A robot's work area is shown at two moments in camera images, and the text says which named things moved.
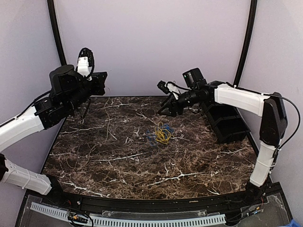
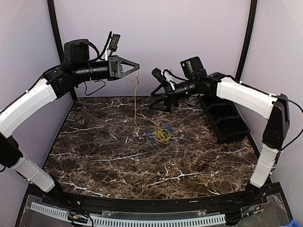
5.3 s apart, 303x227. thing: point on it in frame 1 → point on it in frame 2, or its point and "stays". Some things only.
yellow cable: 162,135 stays
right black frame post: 253,16 stays
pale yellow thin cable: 98,144 → 137,128
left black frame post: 50,7 stays
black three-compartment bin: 227,122 stays
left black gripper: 100,78 → 115,67
